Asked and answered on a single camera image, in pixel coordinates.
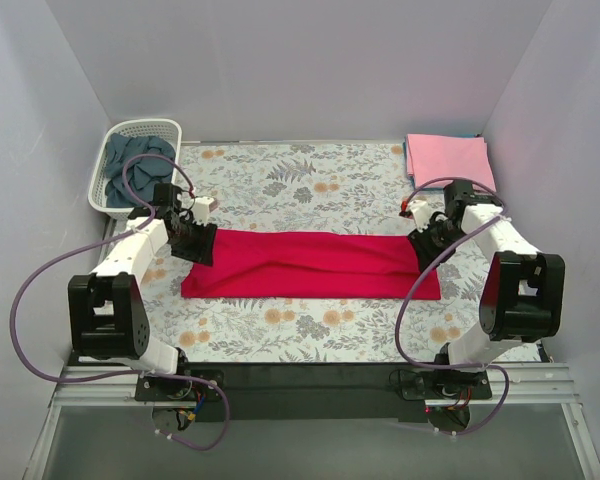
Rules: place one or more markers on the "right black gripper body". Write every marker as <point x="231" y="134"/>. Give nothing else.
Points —
<point x="427" y="245"/>

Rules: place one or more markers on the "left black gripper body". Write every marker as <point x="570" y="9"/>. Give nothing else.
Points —
<point x="193" y="241"/>

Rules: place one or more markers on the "red t shirt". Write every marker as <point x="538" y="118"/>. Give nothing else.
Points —
<point x="305" y="265"/>

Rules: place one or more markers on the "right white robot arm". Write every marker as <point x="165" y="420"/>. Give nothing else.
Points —
<point x="521" y="301"/>

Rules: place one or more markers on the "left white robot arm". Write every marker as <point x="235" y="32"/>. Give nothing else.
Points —
<point x="107" y="314"/>

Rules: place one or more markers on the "dark blue-grey t shirt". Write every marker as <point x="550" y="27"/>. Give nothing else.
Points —
<point x="142" y="175"/>

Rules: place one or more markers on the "folded pink t shirt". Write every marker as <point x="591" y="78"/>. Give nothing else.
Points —
<point x="450" y="160"/>

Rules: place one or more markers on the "floral patterned table mat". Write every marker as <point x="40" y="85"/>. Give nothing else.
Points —
<point x="346" y="188"/>

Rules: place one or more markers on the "white plastic laundry basket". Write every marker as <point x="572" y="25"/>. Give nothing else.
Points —
<point x="134" y="157"/>

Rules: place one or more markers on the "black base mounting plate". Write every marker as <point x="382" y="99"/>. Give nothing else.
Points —
<point x="313" y="391"/>

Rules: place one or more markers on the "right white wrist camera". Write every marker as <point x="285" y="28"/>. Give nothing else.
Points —
<point x="419" y="211"/>

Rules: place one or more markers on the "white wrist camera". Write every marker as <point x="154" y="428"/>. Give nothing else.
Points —
<point x="201" y="209"/>
<point x="419" y="211"/>

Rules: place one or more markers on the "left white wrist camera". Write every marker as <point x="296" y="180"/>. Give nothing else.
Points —
<point x="201" y="209"/>

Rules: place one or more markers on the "aluminium frame rail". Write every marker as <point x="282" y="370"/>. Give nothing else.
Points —
<point x="530" y="383"/>

